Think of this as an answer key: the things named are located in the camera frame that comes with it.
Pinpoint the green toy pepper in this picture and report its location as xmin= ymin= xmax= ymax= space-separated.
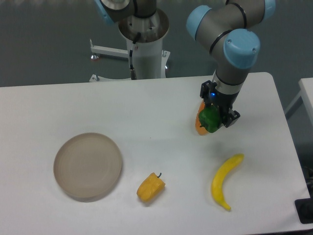
xmin=198 ymin=105 xmax=221 ymax=133

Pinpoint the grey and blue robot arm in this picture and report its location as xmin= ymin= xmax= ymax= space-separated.
xmin=95 ymin=0 xmax=276 ymax=135

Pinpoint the orange toy carrot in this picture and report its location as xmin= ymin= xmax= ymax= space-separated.
xmin=195 ymin=101 xmax=209 ymax=136

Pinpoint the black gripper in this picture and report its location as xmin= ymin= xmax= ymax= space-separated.
xmin=200 ymin=80 xmax=242 ymax=128

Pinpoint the yellow toy pepper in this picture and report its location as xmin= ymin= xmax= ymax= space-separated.
xmin=136 ymin=172 xmax=166 ymax=203

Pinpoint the white side table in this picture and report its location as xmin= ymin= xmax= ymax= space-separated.
xmin=284 ymin=77 xmax=313 ymax=123

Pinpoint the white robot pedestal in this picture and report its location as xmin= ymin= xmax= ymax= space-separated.
xmin=90 ymin=9 xmax=170 ymax=80

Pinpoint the beige round plate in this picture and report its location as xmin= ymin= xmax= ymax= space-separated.
xmin=53 ymin=133 xmax=123 ymax=202

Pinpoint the black device at edge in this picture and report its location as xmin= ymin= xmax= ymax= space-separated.
xmin=294 ymin=198 xmax=313 ymax=224

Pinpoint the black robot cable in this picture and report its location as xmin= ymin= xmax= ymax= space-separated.
xmin=129 ymin=32 xmax=142 ymax=80

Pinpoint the yellow toy banana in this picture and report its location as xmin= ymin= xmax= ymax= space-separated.
xmin=211 ymin=153 xmax=245 ymax=212

